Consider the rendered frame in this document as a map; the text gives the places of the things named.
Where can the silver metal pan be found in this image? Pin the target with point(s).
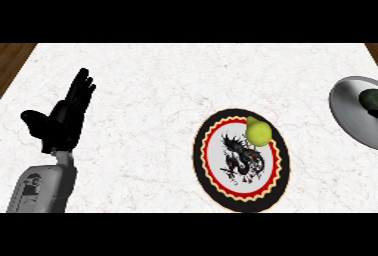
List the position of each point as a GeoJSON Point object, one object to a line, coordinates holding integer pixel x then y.
{"type": "Point", "coordinates": [352, 115]}

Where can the black red dragon plate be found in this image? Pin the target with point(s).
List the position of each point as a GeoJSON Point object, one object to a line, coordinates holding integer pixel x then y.
{"type": "Point", "coordinates": [241, 186]}

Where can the dark green vegetable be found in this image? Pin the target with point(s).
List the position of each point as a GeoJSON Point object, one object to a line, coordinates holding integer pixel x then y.
{"type": "Point", "coordinates": [370, 99]}

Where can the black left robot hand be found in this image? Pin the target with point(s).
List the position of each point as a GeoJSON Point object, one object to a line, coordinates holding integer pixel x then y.
{"type": "Point", "coordinates": [61, 123]}

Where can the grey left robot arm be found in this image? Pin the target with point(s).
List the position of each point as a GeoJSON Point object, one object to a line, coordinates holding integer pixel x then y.
{"type": "Point", "coordinates": [43, 186]}

